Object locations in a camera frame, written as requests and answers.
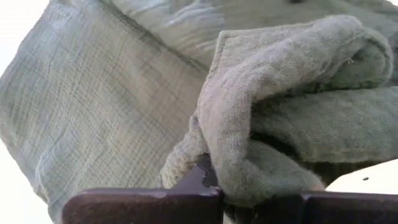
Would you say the dark green button shirt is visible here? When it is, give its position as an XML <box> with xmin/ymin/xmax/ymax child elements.
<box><xmin>0</xmin><ymin>0</ymin><xmax>398</xmax><ymax>224</ymax></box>

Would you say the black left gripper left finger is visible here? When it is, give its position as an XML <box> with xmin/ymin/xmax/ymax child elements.
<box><xmin>62</xmin><ymin>154</ymin><xmax>224</xmax><ymax>224</ymax></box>

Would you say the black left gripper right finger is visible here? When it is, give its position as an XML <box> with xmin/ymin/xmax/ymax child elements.
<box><xmin>254</xmin><ymin>191</ymin><xmax>398</xmax><ymax>224</ymax></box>

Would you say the white paper hang tag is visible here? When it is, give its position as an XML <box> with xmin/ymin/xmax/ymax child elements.
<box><xmin>325</xmin><ymin>159</ymin><xmax>398</xmax><ymax>196</ymax></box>

